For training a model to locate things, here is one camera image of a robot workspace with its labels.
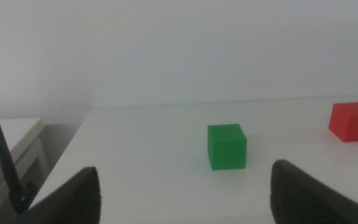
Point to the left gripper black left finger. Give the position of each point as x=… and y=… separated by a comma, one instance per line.
x=76, y=199

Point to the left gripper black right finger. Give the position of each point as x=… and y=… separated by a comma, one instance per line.
x=297, y=199

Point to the green cube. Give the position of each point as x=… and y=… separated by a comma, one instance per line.
x=227, y=149

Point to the red cube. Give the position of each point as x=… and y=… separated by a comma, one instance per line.
x=353, y=123

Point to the white side cabinet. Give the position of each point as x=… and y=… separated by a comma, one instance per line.
x=8, y=146

